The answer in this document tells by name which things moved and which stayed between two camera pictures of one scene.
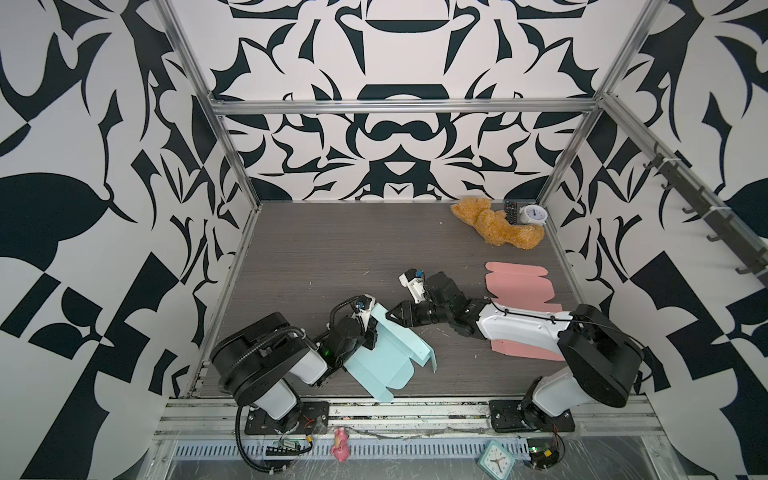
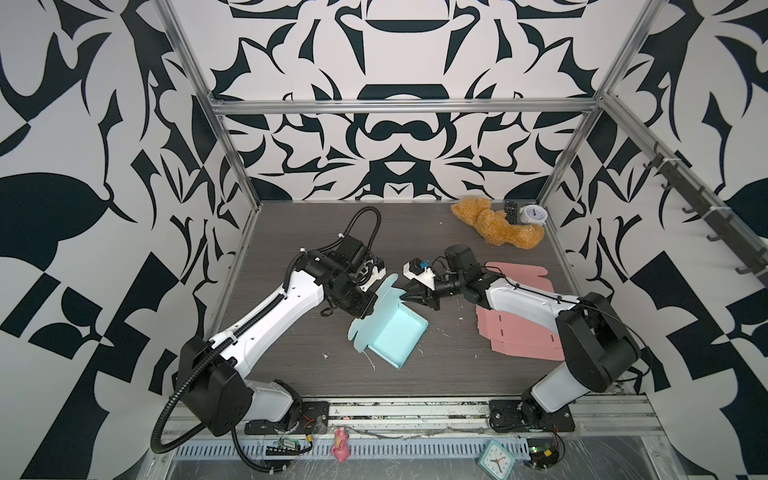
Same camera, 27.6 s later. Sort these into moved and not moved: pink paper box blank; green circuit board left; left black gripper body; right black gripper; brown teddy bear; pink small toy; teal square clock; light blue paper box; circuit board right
Moved: right black gripper; light blue paper box; left black gripper body
Not moved: green circuit board left; circuit board right; pink paper box blank; brown teddy bear; pink small toy; teal square clock
